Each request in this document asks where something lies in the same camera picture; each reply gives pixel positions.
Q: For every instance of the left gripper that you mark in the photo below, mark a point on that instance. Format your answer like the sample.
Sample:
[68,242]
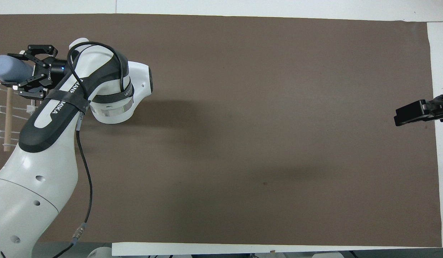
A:
[53,69]

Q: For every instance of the blue-grey cup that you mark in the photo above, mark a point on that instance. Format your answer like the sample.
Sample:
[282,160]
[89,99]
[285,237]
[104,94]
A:
[8,68]

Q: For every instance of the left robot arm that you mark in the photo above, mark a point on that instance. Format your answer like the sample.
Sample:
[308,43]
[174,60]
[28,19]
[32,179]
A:
[38,179]

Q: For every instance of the wooden cup holder white pegs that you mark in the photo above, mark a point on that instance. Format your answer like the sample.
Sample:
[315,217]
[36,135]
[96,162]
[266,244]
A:
[8,122]

